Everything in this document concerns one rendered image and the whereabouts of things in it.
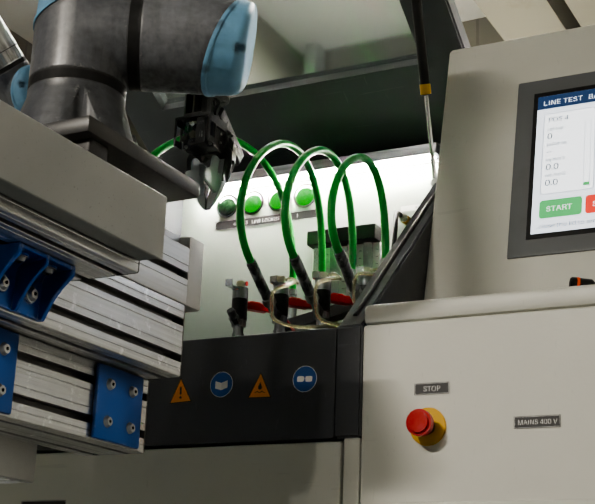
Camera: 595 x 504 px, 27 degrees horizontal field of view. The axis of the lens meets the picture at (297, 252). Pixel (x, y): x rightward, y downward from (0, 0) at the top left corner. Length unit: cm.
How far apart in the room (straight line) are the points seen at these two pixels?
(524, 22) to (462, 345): 242
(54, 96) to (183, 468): 65
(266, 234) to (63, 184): 140
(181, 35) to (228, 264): 113
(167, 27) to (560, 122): 84
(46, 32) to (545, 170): 90
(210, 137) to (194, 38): 65
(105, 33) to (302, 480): 68
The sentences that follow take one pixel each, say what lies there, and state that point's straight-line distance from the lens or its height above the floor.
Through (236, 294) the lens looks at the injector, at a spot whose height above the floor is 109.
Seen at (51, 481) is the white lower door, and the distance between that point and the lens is 201.
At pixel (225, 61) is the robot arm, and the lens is 149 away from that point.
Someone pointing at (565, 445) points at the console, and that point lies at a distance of 165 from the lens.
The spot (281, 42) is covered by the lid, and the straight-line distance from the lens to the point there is 243.
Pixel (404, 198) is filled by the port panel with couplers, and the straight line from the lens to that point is 243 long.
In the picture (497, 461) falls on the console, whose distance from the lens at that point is 167.
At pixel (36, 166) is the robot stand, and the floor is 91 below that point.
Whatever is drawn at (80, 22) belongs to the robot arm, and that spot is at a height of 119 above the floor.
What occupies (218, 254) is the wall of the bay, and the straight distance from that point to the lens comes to 258.
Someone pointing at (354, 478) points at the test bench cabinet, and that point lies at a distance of 174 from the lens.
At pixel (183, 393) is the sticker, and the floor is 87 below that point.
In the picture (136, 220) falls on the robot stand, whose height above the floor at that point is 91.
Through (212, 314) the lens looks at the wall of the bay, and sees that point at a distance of 255.
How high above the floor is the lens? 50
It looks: 18 degrees up
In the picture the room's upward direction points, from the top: 2 degrees clockwise
